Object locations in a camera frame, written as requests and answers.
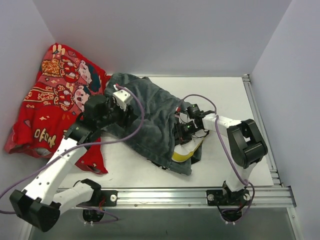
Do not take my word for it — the white pillow yellow edge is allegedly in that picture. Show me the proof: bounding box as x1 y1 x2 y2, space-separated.
171 138 203 163

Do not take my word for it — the grey plush pillowcase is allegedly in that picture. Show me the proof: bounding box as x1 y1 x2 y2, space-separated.
104 73 192 176

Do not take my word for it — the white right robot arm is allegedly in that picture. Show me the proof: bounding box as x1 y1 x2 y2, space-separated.
172 104 268 206

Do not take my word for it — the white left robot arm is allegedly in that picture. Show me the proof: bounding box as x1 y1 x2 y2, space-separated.
9 89 137 232

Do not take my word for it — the red cartoon print pillow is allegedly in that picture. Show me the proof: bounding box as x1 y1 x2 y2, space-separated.
4 43 110 159

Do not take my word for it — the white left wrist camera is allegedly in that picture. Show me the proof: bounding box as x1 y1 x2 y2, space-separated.
112 88 133 112

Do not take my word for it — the aluminium front rail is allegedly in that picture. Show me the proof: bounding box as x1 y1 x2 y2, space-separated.
27 186 297 210

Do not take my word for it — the aluminium rail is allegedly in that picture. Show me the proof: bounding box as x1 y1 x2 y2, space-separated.
27 186 297 210
242 74 284 187

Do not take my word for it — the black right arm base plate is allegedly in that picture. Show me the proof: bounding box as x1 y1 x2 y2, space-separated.
206 188 251 207

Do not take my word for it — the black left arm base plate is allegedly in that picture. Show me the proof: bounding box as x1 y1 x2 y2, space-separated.
78 189 118 207

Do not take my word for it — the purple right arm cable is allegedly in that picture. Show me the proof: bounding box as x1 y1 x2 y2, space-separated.
178 93 255 224

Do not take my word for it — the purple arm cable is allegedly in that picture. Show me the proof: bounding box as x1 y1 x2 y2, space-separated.
178 93 255 224
0 84 146 224

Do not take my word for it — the aluminium right side rail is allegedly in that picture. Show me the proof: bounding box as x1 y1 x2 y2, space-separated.
242 74 284 187

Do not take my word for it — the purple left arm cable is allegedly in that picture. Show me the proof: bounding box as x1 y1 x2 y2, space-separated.
0 84 146 224

